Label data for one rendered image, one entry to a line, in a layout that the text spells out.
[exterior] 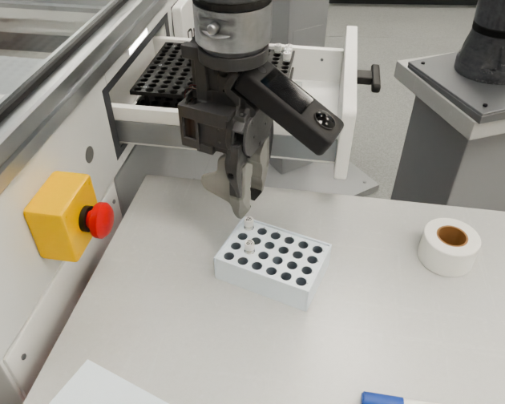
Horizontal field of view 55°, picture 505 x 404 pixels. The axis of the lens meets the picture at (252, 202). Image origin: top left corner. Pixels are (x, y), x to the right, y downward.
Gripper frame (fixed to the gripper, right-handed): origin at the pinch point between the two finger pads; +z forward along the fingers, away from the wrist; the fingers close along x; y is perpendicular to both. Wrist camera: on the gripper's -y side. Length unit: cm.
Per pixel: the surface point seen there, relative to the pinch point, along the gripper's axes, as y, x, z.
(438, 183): -21, -55, 30
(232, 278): -0.5, 7.0, 6.9
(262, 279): -4.6, 7.0, 5.0
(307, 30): 32, -110, 23
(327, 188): 17, -104, 81
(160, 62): 24.6, -18.1, -5.9
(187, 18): 31.1, -37.2, -5.6
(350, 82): -5.7, -19.1, -8.7
